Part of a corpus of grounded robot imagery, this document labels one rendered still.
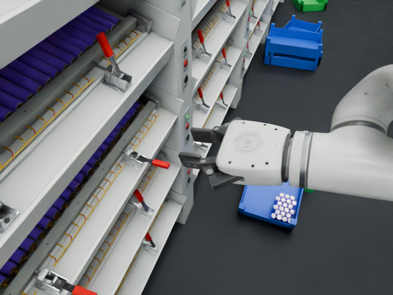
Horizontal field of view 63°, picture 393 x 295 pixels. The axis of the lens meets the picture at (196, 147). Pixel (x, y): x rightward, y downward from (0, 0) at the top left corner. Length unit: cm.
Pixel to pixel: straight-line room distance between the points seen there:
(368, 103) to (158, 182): 57
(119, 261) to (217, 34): 75
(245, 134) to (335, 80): 151
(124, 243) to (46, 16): 55
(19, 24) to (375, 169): 43
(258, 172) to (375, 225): 92
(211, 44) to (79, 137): 68
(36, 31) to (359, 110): 42
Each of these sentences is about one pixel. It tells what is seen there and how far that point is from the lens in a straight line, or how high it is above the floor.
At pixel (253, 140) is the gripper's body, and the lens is 50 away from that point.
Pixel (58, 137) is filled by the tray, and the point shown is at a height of 72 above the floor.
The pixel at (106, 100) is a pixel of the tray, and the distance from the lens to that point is 53.
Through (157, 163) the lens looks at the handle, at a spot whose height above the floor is 55.
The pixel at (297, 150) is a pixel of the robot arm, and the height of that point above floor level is 71.
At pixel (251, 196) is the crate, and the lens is 124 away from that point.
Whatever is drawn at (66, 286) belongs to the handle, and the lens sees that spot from 55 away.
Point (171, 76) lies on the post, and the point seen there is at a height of 63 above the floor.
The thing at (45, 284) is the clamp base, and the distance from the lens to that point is 56.
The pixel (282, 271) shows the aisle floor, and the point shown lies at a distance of 115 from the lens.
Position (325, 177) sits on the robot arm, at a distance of 47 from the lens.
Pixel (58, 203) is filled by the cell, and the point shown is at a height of 56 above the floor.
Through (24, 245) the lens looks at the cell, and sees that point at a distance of 59.
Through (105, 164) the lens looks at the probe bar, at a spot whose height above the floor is 56.
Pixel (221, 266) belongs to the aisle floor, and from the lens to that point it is 113.
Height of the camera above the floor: 103
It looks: 46 degrees down
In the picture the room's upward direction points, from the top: straight up
